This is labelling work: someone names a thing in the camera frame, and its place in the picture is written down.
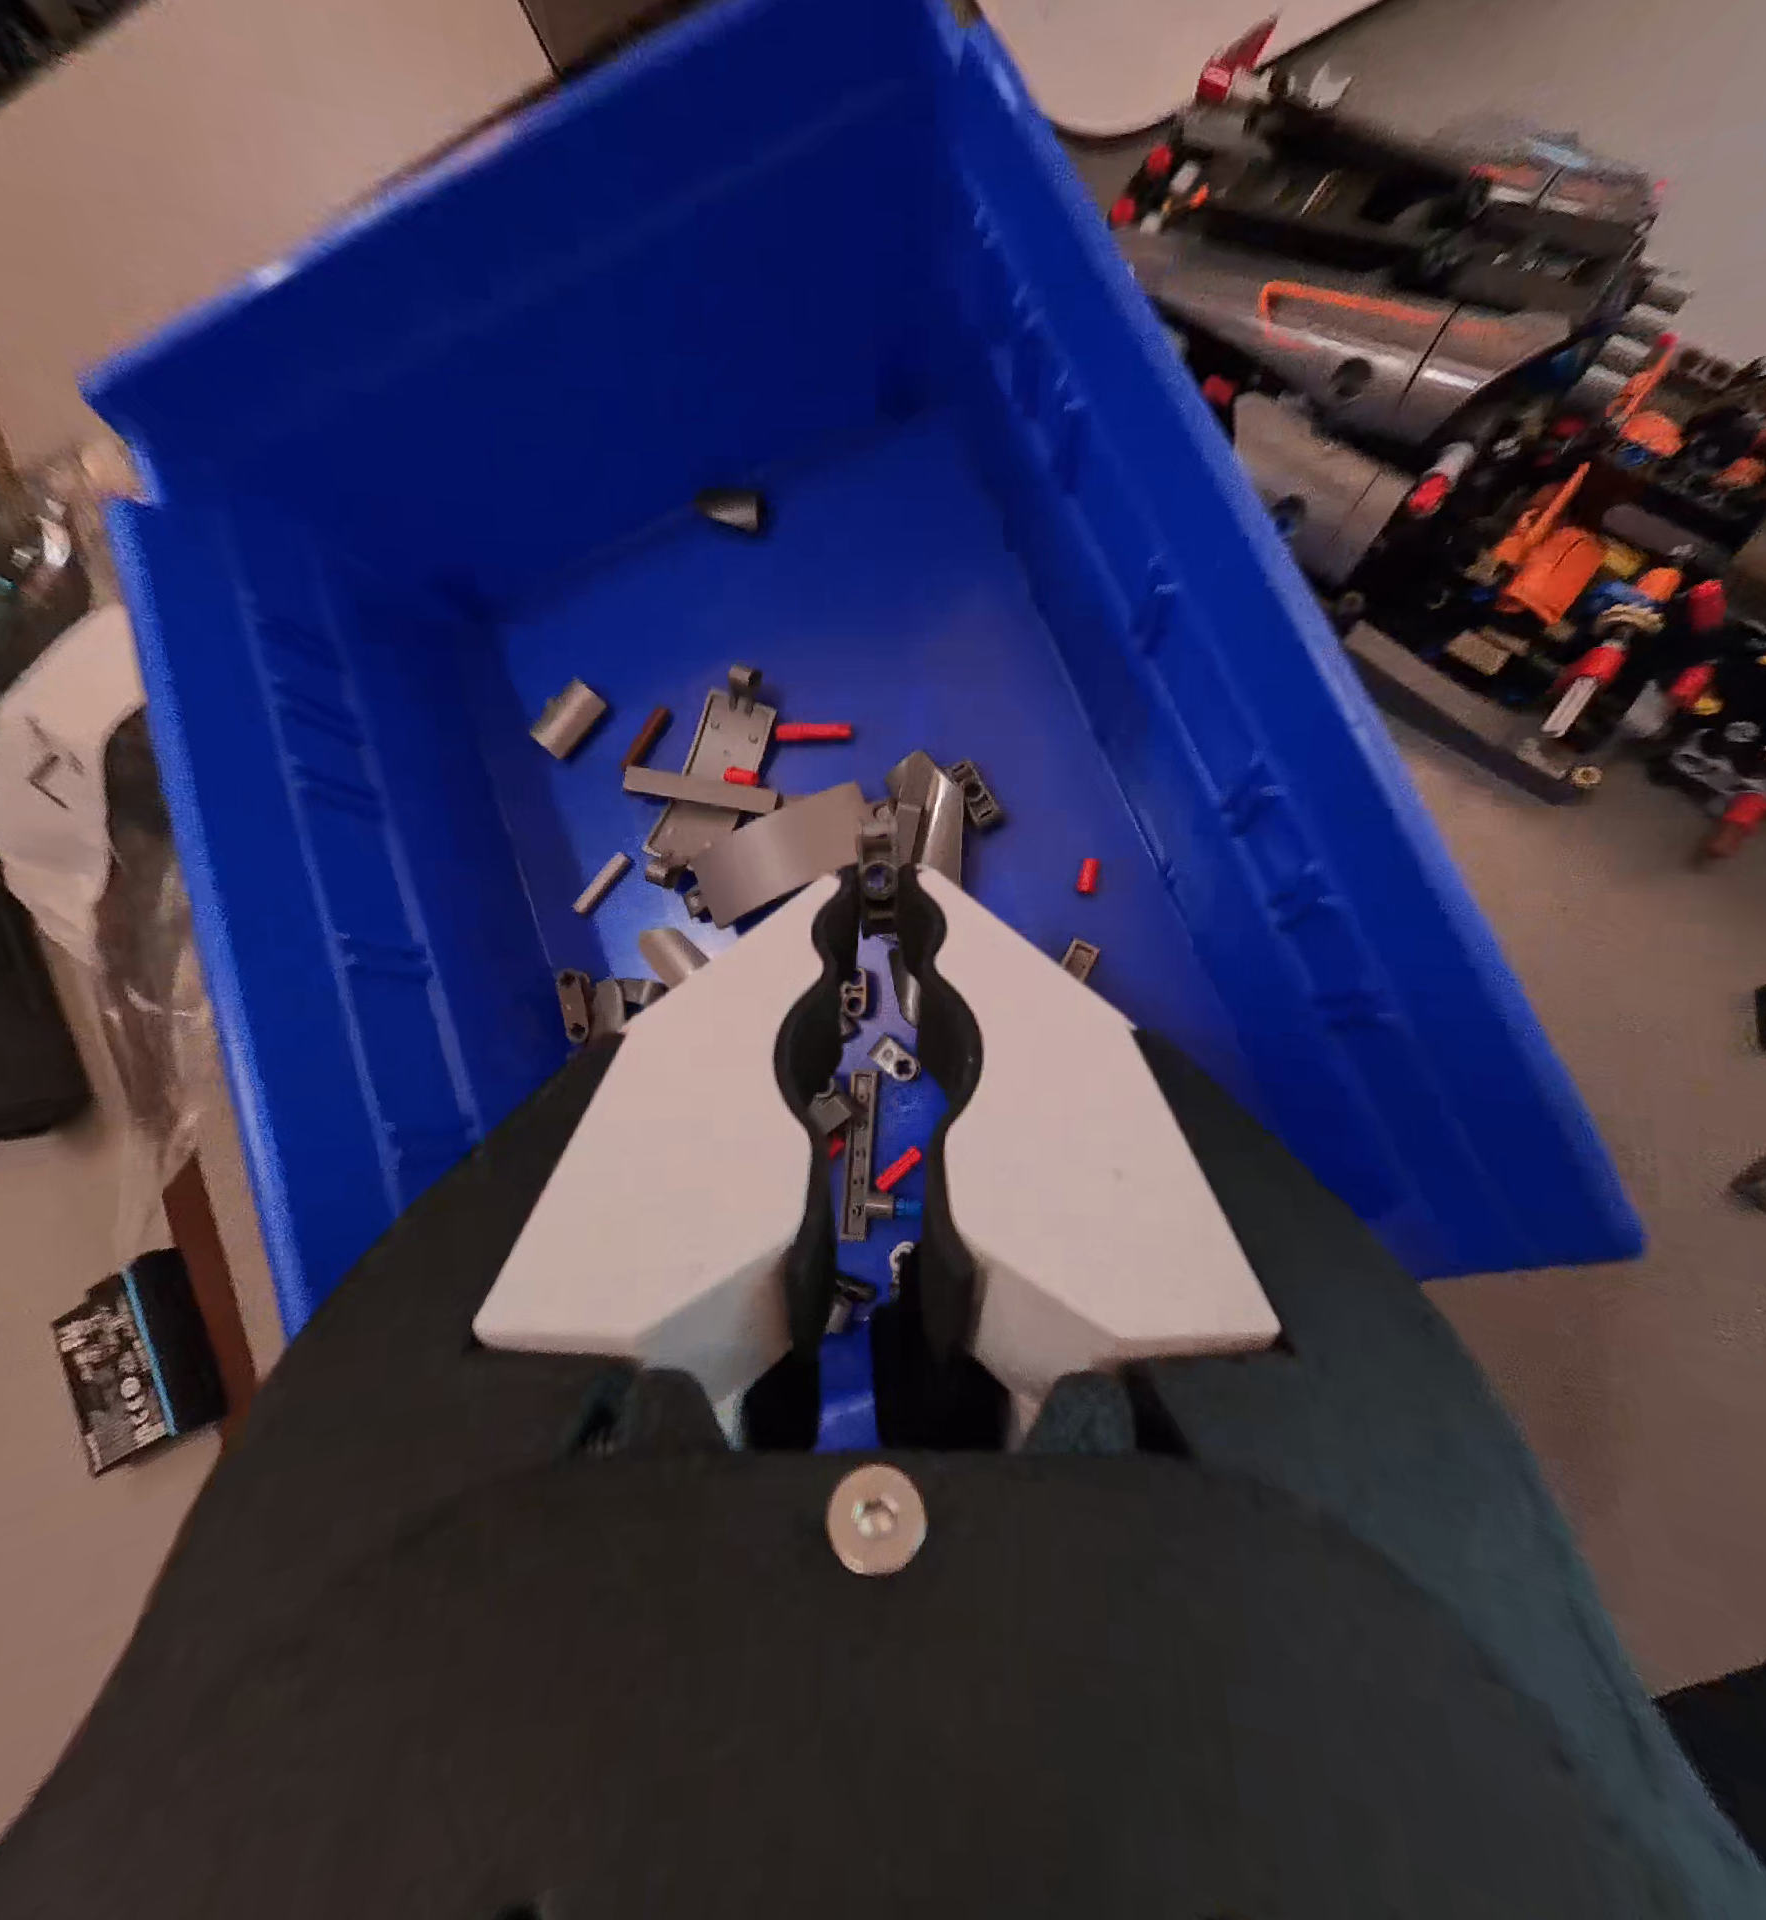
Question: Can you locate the pile of lego pieces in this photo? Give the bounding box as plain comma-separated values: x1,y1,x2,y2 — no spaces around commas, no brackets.
529,482,1112,1323

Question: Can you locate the partly built lego car model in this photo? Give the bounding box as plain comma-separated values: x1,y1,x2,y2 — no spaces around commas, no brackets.
1110,14,1766,868

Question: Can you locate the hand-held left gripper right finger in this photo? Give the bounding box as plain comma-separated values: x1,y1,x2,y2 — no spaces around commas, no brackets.
898,866,1283,1444

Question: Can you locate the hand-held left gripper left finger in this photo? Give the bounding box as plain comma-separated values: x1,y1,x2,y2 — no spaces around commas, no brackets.
473,874,859,1444

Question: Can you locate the black printed packet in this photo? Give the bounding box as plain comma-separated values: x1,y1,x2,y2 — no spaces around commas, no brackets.
52,1248,228,1479

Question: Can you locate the blue plastic bin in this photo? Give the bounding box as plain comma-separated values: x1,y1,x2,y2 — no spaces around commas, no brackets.
80,0,1648,1336

